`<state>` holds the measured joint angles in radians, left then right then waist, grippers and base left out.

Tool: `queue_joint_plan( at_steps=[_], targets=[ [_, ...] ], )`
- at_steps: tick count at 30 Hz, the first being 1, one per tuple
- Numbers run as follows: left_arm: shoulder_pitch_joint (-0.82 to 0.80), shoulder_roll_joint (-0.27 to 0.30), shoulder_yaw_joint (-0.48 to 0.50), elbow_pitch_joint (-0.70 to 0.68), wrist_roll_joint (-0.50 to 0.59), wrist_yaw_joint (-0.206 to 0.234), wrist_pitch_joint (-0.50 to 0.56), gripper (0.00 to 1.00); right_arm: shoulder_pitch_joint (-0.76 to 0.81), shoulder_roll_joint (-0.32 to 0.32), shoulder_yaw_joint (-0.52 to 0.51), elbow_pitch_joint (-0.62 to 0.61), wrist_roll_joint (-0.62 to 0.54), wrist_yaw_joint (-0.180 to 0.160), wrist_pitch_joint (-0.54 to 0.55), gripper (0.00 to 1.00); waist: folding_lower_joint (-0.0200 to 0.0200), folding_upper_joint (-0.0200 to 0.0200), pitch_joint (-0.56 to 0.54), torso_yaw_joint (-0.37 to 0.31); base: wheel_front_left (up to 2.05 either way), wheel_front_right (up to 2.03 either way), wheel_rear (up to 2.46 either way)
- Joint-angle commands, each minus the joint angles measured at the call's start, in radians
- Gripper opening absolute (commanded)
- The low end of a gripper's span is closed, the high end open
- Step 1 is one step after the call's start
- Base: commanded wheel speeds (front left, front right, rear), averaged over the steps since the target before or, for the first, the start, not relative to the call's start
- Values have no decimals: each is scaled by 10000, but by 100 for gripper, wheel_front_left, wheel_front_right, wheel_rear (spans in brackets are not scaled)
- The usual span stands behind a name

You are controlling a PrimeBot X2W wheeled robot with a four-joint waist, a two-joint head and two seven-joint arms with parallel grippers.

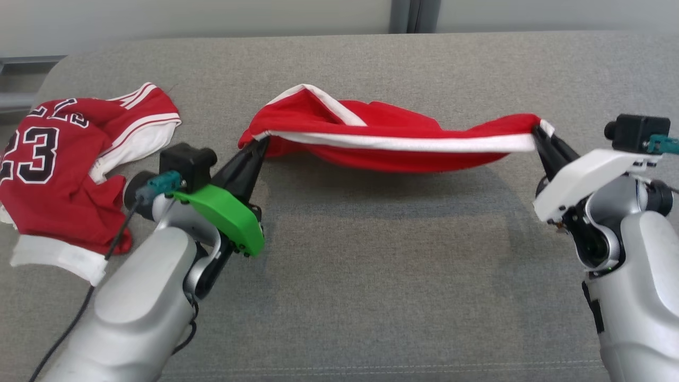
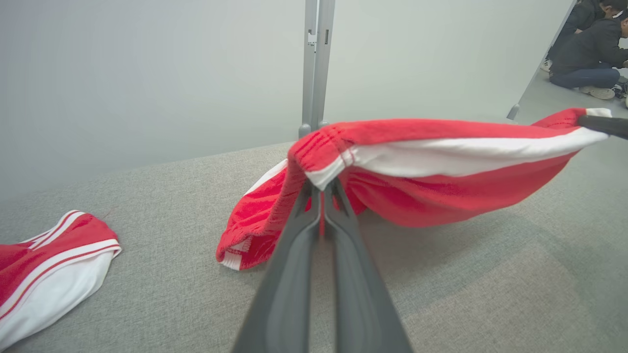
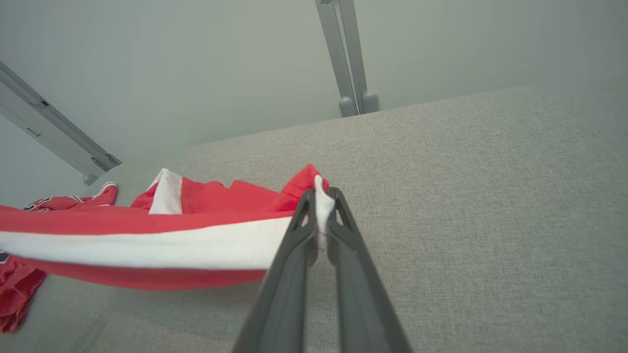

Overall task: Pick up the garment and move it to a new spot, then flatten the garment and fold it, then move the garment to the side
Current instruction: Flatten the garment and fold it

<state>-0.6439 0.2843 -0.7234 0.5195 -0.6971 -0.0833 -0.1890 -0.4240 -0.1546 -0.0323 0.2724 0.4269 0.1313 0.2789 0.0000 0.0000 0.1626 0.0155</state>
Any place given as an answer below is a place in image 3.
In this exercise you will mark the red white-striped shorts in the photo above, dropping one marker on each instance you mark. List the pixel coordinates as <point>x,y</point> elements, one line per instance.
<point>147,245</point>

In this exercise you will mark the red number 23 jersey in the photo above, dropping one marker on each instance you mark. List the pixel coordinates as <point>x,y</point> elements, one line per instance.
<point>17,294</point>

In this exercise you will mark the grey metal frame post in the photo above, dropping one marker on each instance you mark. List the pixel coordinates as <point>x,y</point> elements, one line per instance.
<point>336,54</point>
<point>357,54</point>

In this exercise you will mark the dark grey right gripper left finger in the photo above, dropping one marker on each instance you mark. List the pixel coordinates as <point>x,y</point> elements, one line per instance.
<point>284,294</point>

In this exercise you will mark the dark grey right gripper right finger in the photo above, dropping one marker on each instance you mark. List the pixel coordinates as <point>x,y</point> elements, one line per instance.
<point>363,304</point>

